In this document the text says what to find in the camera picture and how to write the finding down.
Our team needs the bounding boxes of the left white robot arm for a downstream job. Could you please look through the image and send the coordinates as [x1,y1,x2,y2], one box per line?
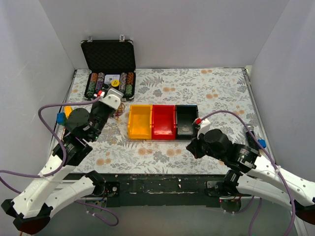
[1,101,120,235]

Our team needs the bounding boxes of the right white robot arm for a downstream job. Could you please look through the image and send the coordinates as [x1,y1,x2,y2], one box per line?
[187,129,315,224]

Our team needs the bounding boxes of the black microphone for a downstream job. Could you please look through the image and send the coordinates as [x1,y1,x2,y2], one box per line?
[244,124,260,150]

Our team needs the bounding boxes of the stacked coloured toy bricks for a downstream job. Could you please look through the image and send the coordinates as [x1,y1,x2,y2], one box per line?
[56,106,73,125]

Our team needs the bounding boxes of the yellow plastic bin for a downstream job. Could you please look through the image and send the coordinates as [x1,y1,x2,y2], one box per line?
[127,105,153,140]

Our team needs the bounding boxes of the black plastic bin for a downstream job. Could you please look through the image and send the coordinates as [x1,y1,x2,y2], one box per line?
[175,105,198,140]

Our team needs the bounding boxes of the small blue block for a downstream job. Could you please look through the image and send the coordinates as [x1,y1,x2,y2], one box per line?
[258,139,267,148]

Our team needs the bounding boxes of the black poker chip case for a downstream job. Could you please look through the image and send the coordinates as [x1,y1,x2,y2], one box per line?
[80,37,136,101]

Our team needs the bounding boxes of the floral table mat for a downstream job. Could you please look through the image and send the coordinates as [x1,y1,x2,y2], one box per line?
[75,68,266,175]

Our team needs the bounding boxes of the red plastic bin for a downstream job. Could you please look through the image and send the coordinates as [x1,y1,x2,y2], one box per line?
[152,105,176,140]

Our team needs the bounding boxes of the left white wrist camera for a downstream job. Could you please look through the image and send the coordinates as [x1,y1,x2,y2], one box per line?
[100,88,123,110]

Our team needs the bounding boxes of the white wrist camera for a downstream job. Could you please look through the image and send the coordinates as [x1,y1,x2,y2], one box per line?
[193,118,210,138]
[100,88,123,110]

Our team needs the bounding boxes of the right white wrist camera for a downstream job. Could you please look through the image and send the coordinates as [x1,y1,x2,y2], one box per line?
[193,118,210,138]

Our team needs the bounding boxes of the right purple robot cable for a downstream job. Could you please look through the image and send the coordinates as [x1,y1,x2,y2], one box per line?
[201,110,296,236]

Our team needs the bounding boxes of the aluminium frame rail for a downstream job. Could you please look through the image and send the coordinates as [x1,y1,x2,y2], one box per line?
[52,178,91,198]

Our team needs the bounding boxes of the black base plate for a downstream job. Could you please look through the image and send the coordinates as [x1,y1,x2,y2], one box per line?
[83,173,254,208]

